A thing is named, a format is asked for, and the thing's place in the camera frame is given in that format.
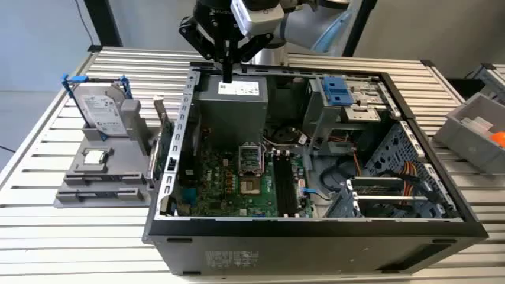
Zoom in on metal socket cover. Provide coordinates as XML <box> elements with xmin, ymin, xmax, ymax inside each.
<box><xmin>238</xmin><ymin>141</ymin><xmax>264</xmax><ymax>175</ymax></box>

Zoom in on blue plastic drive latch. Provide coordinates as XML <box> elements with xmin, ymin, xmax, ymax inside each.
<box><xmin>321</xmin><ymin>76</ymin><xmax>350</xmax><ymax>107</ymax></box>

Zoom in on grey plastic bin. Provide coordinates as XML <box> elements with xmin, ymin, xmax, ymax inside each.
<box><xmin>433</xmin><ymin>91</ymin><xmax>505</xmax><ymax>175</ymax></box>

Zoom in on grey parts rack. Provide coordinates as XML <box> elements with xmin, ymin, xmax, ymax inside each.
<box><xmin>53</xmin><ymin>99</ymin><xmax>158</xmax><ymax>209</ymax></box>

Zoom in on black open PC case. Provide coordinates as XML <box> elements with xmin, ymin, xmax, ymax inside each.
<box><xmin>141</xmin><ymin>60</ymin><xmax>490</xmax><ymax>276</ymax></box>

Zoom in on thin orange wires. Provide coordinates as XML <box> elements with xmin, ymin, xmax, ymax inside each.
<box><xmin>330</xmin><ymin>134</ymin><xmax>362</xmax><ymax>177</ymax></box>

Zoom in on orange yellow wire bundle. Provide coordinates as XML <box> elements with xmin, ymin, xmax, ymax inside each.
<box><xmin>397</xmin><ymin>161</ymin><xmax>418</xmax><ymax>208</ymax></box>

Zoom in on white and brown wire bundle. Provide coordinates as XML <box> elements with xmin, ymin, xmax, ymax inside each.
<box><xmin>260</xmin><ymin>127</ymin><xmax>314</xmax><ymax>149</ymax></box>

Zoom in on silver drive cage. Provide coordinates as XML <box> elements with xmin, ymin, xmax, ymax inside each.
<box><xmin>305</xmin><ymin>75</ymin><xmax>396</xmax><ymax>154</ymax></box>

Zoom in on silver CPU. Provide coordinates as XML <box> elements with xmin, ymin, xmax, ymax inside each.
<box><xmin>80</xmin><ymin>149</ymin><xmax>109</xmax><ymax>165</ymax></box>

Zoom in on black looped cable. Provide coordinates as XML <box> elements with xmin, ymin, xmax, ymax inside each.
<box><xmin>318</xmin><ymin>164</ymin><xmax>350</xmax><ymax>196</ymax></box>

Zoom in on green graphics card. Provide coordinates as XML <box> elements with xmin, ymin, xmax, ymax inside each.
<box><xmin>145</xmin><ymin>94</ymin><xmax>177</xmax><ymax>189</ymax></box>

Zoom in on white camera on black mount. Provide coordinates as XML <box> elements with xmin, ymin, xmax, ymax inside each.
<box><xmin>230</xmin><ymin>0</ymin><xmax>285</xmax><ymax>38</ymax></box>

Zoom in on metal disk bay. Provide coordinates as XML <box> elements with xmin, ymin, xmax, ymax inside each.
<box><xmin>325</xmin><ymin>174</ymin><xmax>434</xmax><ymax>218</ymax></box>

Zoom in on green motherboard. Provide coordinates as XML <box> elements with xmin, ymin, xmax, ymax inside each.
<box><xmin>174</xmin><ymin>147</ymin><xmax>316</xmax><ymax>218</ymax></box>

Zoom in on white block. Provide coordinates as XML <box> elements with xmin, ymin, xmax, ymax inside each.
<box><xmin>460</xmin><ymin>117</ymin><xmax>494</xmax><ymax>134</ymax></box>

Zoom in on black metal post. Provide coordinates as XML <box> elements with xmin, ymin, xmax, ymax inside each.
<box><xmin>84</xmin><ymin>0</ymin><xmax>122</xmax><ymax>48</ymax></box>
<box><xmin>341</xmin><ymin>0</ymin><xmax>378</xmax><ymax>57</ymax></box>

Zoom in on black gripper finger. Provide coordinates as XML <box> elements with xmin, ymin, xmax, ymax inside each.
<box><xmin>177</xmin><ymin>16</ymin><xmax>229</xmax><ymax>83</ymax></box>
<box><xmin>228</xmin><ymin>33</ymin><xmax>273</xmax><ymax>83</ymax></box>

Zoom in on CPU socket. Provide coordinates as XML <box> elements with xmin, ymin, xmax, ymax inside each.
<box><xmin>240</xmin><ymin>176</ymin><xmax>264</xmax><ymax>196</ymax></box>

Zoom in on grey power supply unit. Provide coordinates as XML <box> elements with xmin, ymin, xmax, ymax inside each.
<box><xmin>194</xmin><ymin>74</ymin><xmax>270</xmax><ymax>150</ymax></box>

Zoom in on black case fan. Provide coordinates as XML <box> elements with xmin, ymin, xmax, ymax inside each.
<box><xmin>177</xmin><ymin>121</ymin><xmax>204</xmax><ymax>186</ymax></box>

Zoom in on hard disk in blue carrier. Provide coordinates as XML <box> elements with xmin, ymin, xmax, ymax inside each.
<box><xmin>61</xmin><ymin>74</ymin><xmax>133</xmax><ymax>140</ymax></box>

